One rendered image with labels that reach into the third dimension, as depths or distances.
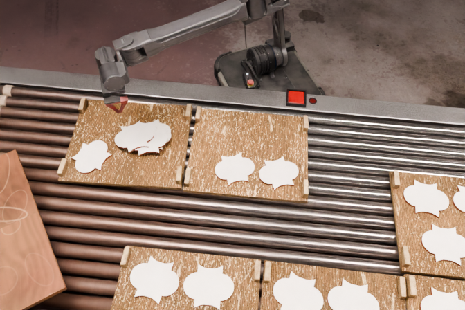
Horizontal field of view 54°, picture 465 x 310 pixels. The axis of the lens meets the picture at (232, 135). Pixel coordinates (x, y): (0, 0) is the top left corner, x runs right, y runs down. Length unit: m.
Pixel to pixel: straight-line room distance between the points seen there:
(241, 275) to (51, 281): 0.52
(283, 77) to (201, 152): 1.27
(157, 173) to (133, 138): 0.15
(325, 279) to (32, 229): 0.86
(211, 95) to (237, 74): 1.01
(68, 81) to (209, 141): 0.63
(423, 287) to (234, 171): 0.67
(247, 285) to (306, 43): 2.28
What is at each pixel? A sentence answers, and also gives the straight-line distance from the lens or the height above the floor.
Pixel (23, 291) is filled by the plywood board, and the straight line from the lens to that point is 1.37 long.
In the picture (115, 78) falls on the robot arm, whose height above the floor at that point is 1.36.
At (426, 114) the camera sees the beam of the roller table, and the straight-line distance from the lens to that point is 1.88.
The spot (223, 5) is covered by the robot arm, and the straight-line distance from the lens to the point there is 1.34.
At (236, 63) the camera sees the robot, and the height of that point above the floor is 0.24.
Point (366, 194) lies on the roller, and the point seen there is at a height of 0.92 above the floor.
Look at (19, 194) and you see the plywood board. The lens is 1.50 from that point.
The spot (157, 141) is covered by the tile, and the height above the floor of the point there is 0.97.
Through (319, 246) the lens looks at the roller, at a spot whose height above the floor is 0.92.
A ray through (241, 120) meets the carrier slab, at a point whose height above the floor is 0.94.
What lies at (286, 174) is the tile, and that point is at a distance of 1.54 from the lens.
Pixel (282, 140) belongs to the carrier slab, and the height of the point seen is 0.94.
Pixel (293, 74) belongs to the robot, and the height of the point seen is 0.24.
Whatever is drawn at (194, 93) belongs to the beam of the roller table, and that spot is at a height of 0.92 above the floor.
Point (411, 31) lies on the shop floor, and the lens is 3.69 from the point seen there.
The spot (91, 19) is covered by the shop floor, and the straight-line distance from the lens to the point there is 3.61.
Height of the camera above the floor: 2.26
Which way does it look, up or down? 55 degrees down
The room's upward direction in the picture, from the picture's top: 2 degrees clockwise
